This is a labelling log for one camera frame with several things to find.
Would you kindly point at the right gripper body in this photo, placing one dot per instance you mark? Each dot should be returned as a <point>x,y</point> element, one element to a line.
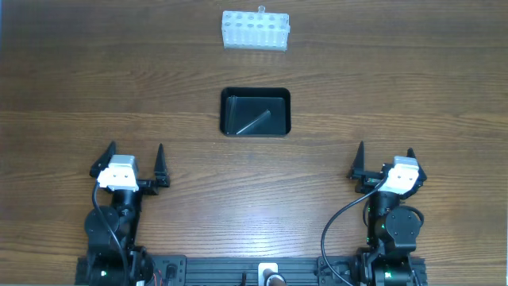
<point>367,178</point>

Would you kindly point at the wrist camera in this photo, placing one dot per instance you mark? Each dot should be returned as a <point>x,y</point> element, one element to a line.
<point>401,175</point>
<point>119,175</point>

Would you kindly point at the white test tube rack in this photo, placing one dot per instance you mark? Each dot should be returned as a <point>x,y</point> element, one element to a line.
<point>254,37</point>

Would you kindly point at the mounting rail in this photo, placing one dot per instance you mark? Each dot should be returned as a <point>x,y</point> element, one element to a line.
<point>222,272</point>

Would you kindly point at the black tray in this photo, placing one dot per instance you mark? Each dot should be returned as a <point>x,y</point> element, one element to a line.
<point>278,119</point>

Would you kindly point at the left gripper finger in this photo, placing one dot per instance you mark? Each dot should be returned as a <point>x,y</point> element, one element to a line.
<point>104,161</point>
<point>161,167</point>

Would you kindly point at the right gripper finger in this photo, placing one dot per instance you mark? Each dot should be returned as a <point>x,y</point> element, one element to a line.
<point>412,154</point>
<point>359,161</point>

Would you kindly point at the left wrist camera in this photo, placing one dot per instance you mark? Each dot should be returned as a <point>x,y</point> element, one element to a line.
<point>119,175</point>

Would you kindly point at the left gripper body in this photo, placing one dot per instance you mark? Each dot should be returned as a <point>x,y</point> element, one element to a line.
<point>148,186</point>

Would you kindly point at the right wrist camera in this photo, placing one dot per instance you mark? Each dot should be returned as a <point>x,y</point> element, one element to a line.
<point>401,175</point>

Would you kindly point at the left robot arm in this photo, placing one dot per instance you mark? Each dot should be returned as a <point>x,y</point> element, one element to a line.
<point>99,228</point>

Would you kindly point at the clear test tube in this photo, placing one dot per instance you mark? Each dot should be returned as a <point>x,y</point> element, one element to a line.
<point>261,8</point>
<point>254,122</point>

